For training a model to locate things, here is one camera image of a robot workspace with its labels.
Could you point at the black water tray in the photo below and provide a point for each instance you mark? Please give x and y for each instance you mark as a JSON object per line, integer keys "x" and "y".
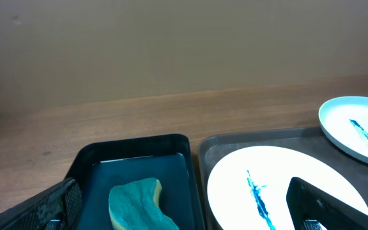
{"x": 100, "y": 166}

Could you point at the dark grey serving tray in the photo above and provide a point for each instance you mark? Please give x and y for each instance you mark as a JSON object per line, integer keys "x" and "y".
{"x": 310, "y": 141}

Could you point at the green yellow sponge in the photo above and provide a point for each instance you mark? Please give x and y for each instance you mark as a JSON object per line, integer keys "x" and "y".
{"x": 135, "y": 206}

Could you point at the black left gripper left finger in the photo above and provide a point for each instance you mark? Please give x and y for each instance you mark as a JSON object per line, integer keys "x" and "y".
{"x": 58, "y": 207}

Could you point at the white plate stained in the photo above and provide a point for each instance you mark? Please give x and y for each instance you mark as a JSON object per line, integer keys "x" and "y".
{"x": 344, "y": 120}
{"x": 247, "y": 188}

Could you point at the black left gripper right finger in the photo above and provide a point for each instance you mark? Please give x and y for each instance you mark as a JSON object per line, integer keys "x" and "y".
{"x": 309, "y": 206}

